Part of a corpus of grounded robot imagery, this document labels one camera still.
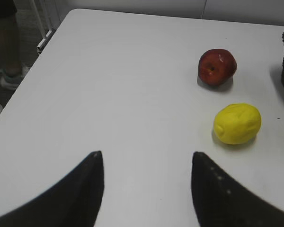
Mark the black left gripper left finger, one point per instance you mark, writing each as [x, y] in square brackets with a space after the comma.
[72, 202]

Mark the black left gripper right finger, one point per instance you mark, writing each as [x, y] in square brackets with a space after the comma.
[221, 201]

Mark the yellow lemon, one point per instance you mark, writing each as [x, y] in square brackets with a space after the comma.
[237, 123]

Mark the white green sneaker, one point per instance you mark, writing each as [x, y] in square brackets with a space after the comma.
[12, 83]

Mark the dark red apple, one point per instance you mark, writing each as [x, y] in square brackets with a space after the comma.
[216, 66]

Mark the person's leg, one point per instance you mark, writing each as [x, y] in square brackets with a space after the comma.
[9, 39]

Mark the white metal rack frame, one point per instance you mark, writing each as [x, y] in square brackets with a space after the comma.
[47, 19]

